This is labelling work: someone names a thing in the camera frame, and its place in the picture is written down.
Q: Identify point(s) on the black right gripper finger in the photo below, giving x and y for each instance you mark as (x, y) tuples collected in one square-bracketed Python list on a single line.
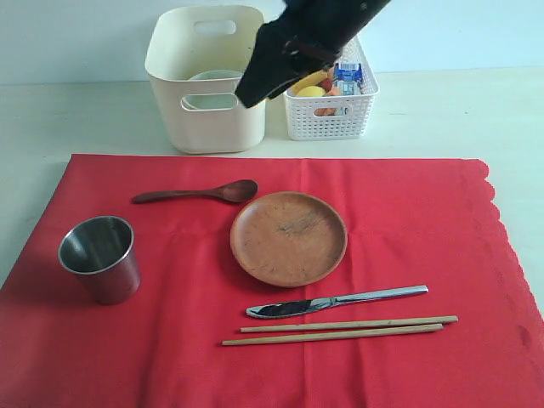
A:
[(269, 45), (283, 75)]

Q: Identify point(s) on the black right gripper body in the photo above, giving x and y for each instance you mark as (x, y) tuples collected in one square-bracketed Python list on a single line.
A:
[(319, 30)]

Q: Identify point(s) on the yellow cheese wedge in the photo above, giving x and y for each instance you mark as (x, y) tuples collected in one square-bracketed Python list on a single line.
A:
[(311, 80)]

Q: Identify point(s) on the yellow lemon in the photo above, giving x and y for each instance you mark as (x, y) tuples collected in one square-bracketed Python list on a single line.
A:
[(313, 91)]

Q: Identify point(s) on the red sausage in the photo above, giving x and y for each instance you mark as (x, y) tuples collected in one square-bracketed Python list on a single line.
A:
[(326, 84)]

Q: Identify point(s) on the orange fried chicken piece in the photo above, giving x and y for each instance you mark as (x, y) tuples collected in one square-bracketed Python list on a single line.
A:
[(329, 111)]

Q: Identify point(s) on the blue white milk carton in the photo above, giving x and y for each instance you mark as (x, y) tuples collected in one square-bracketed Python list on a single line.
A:
[(348, 80)]

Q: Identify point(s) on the pale green ceramic bowl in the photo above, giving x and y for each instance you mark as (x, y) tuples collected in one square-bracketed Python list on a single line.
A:
[(212, 101)]

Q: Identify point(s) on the dark wooden spoon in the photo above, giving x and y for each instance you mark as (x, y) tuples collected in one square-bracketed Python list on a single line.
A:
[(236, 192)]

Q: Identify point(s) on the brown wooden plate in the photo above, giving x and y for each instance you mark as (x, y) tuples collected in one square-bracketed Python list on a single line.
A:
[(288, 239)]

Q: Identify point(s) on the stainless steel table knife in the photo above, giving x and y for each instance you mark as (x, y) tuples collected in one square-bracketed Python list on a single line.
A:
[(307, 306)]

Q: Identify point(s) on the stainless steel cup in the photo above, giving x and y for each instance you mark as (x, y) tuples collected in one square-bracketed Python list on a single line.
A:
[(100, 253)]

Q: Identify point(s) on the white perforated plastic basket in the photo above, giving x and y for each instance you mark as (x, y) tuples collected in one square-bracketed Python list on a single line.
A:
[(304, 124)]

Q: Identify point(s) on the cream plastic tub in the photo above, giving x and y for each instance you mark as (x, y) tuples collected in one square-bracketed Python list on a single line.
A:
[(190, 40)]

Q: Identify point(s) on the lower bamboo chopstick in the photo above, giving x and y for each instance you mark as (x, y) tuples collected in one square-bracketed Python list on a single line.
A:
[(336, 335)]

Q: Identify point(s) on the bamboo chopstick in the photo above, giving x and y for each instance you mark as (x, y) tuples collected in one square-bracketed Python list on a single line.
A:
[(355, 324), (336, 335)]

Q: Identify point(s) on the upper bamboo chopstick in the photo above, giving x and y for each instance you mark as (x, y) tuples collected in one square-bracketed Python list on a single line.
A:
[(355, 324)]

